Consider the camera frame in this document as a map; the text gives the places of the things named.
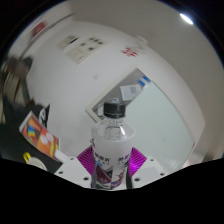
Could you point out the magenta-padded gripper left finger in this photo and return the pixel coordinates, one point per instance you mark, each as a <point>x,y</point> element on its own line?
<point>71,168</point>

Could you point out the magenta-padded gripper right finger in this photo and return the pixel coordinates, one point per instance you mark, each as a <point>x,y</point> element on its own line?
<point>146,170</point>

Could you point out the clear black-capped water bottle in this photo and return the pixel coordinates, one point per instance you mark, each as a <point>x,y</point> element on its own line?
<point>111,146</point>

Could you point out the small flat white box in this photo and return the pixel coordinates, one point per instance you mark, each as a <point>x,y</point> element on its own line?
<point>60,156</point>

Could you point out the colourful orange book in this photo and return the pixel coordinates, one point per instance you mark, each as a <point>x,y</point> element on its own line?
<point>38,135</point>

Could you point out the black bag with white print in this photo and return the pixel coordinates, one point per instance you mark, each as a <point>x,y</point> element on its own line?
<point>44,115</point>

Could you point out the grey pinboard with papers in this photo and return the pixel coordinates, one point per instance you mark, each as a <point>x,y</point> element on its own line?
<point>128,91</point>

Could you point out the ceiling light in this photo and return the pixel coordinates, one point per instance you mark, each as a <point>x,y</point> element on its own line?
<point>186,19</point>

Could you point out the white wall switch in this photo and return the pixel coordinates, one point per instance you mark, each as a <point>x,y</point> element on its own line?
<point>96,76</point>

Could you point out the red wall floor sign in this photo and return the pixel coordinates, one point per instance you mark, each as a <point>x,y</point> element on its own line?
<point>129,51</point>

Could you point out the large white wall poster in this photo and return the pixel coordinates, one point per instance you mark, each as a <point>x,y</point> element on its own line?
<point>85,49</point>

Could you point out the small white wall poster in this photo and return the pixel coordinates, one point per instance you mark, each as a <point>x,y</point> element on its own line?
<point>67,41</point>

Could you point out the red framed wall poster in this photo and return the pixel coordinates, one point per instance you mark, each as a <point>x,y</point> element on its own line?
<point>39,29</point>

